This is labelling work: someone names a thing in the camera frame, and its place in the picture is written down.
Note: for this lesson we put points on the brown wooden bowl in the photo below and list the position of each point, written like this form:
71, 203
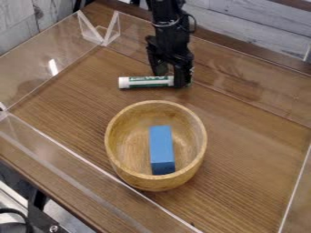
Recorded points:
127, 143

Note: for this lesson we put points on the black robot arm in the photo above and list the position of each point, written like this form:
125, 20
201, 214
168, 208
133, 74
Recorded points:
169, 8

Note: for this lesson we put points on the green and white marker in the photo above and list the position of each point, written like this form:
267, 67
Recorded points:
144, 81

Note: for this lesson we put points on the blue rectangular block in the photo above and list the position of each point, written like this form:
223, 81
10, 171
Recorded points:
161, 150

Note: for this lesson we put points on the black metal table frame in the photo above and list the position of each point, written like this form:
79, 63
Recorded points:
41, 222

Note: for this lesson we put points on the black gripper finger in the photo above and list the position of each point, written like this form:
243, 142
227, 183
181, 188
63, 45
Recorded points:
157, 63
183, 74

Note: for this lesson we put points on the clear acrylic tray wall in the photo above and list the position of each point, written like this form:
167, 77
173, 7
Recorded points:
60, 96

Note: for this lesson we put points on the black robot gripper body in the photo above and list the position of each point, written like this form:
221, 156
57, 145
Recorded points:
171, 39

